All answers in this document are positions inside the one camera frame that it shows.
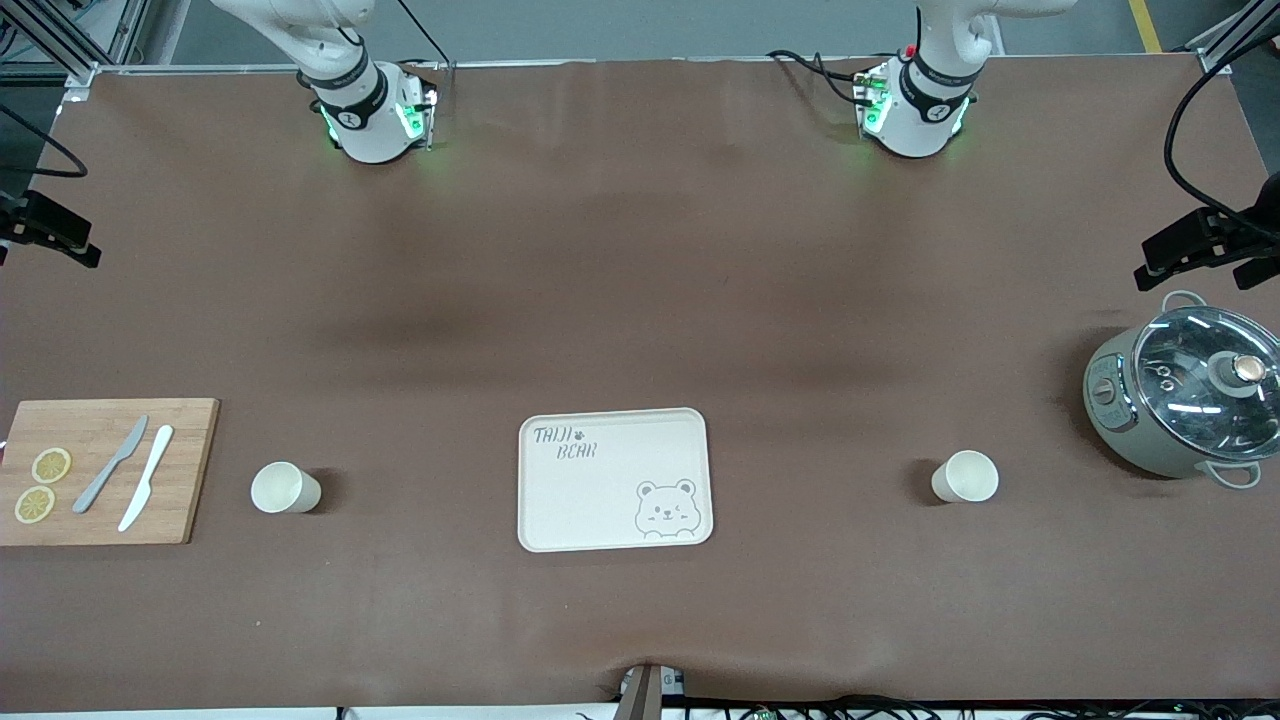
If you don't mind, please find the aluminium frame profile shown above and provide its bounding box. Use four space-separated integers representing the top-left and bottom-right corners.
0 0 151 89
1190 0 1280 73

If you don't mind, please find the grey plastic knife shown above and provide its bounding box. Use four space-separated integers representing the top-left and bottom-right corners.
72 415 150 515

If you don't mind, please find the thick black cable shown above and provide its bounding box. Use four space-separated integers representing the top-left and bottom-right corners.
0 105 89 179
1164 38 1280 216

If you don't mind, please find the white bear print tray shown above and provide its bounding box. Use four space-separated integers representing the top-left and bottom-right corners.
517 407 715 553

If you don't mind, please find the white plastic cup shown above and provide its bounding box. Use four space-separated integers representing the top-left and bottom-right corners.
931 450 1000 504
250 461 323 515

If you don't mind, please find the thin black cable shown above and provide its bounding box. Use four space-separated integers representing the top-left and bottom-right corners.
397 0 453 69

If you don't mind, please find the brown table cover mat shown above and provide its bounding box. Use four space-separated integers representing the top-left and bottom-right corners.
0 55 1280 713

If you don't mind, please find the pale green electric cooking pot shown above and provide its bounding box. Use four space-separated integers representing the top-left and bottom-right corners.
1083 290 1280 490

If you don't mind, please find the wooden cutting board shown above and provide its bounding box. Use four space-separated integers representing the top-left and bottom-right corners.
0 398 221 547

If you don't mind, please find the glass pot lid with knob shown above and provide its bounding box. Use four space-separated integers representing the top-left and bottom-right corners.
1133 306 1280 459

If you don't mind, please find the white plastic knife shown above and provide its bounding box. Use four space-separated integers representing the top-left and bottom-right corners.
118 425 175 533

